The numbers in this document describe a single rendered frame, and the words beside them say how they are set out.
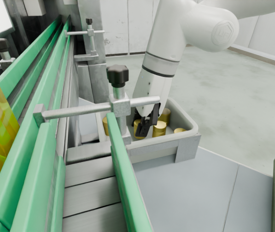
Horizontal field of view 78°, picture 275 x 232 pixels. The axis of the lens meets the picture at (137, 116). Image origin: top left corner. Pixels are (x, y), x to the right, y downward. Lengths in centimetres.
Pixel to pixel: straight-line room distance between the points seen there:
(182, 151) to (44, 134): 31
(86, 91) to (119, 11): 288
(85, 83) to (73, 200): 95
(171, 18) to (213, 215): 36
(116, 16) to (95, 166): 370
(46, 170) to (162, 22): 29
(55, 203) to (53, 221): 2
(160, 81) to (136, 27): 366
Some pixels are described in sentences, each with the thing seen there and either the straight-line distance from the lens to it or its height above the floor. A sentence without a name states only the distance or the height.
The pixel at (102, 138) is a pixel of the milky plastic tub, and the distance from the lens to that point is 36.
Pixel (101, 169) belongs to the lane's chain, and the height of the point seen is 88.
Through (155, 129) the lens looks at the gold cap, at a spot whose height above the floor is 81.
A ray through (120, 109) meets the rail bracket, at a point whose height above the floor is 96.
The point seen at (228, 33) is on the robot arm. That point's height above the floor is 103.
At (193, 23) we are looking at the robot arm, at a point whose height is 104.
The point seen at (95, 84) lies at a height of 62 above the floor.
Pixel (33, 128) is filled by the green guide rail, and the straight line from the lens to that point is 24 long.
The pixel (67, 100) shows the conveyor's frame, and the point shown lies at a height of 88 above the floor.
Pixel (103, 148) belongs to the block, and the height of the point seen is 89.
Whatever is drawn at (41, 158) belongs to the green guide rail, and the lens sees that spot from 18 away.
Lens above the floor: 108
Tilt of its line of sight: 35 degrees down
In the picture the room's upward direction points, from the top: straight up
